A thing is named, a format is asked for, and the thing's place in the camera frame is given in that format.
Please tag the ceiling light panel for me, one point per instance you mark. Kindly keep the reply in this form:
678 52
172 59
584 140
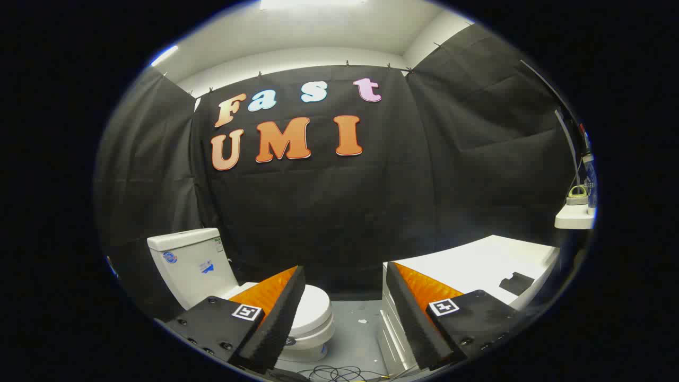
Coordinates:
164 55

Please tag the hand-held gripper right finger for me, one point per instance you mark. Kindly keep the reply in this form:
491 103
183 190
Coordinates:
411 318

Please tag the flat black item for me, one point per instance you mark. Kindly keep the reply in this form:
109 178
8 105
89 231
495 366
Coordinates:
515 283

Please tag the white toilet lid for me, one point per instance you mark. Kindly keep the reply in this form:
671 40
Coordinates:
314 307

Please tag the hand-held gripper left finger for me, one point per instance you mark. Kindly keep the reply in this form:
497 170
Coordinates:
281 323

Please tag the white drawer cabinet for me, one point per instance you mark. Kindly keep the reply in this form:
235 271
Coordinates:
477 265

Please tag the small white wall shelf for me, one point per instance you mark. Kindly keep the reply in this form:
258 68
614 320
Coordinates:
573 217

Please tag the clear blue bottle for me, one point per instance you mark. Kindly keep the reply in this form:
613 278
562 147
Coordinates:
590 180

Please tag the black backdrop cloth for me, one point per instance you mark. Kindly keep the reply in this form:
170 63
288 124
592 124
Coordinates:
345 212

